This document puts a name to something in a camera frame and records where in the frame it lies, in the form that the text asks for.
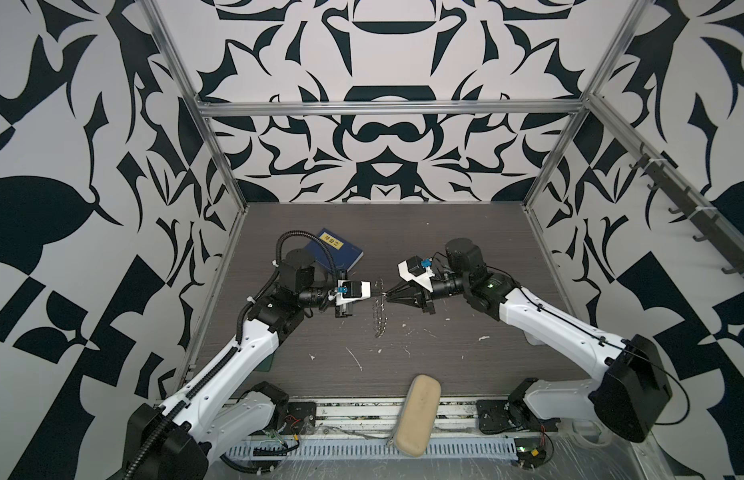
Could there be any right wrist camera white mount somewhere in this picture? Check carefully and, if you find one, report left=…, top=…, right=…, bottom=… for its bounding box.
left=398, top=256, right=435, bottom=293

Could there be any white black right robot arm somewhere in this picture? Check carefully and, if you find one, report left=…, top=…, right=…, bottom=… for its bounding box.
left=384, top=237, right=687, bottom=443

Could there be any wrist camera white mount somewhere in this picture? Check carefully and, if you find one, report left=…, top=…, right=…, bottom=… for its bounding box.
left=398, top=256, right=435, bottom=293
left=329, top=280, right=372, bottom=305

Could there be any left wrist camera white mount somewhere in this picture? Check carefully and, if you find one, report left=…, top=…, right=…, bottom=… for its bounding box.
left=329, top=280, right=372, bottom=305

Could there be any beige oblong pouch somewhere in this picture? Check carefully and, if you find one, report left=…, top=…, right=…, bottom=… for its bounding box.
left=392, top=375, right=442, bottom=457

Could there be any blue notebook with yellow label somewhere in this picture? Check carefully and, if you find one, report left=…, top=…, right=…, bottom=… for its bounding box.
left=305, top=228, right=364, bottom=272

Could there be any green case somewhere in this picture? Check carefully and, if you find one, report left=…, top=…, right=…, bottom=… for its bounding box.
left=257, top=353, right=275, bottom=372

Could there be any black wall hook rail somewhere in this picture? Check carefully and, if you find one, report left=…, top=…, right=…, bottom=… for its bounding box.
left=631, top=142, right=744, bottom=280

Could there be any perforated white cable tray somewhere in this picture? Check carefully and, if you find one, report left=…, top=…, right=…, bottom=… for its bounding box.
left=226, top=437, right=518, bottom=461

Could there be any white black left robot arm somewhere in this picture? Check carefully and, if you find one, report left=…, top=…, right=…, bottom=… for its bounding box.
left=114, top=230, right=373, bottom=479

